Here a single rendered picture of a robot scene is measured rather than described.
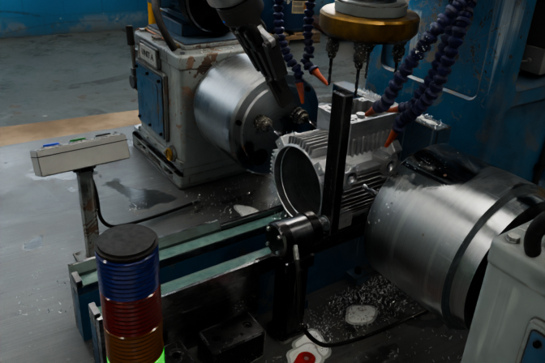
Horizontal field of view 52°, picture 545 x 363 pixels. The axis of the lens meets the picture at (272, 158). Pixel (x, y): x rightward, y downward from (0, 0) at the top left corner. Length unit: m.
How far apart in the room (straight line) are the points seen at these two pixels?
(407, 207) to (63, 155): 0.63
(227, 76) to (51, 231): 0.53
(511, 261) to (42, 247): 0.96
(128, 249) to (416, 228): 0.45
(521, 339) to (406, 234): 0.21
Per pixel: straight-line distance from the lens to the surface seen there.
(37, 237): 1.36
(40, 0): 6.44
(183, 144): 1.43
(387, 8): 1.00
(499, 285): 0.75
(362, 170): 1.05
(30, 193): 1.55
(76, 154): 1.11
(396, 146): 1.12
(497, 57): 1.11
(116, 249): 0.55
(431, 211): 0.84
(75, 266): 1.02
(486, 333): 0.80
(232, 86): 1.24
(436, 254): 0.82
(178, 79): 1.37
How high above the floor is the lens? 1.53
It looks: 26 degrees down
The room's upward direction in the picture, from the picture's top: 3 degrees clockwise
